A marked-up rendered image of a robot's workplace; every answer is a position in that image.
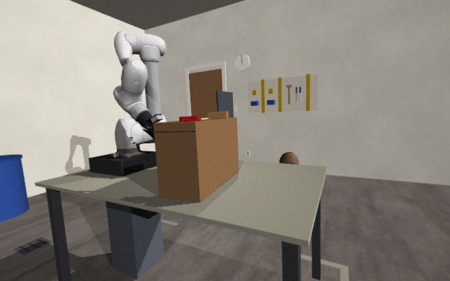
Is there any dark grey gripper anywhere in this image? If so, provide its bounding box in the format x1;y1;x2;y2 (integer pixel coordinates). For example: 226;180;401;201
137;111;155;139

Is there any red rectangular tin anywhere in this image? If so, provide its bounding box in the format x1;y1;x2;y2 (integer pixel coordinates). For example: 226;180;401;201
180;116;201;122

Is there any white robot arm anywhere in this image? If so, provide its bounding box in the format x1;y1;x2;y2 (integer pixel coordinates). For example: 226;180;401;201
110;31;166;158

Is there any brown wooden tool chest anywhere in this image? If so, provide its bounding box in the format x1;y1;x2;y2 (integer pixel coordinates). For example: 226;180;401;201
153;117;239;202

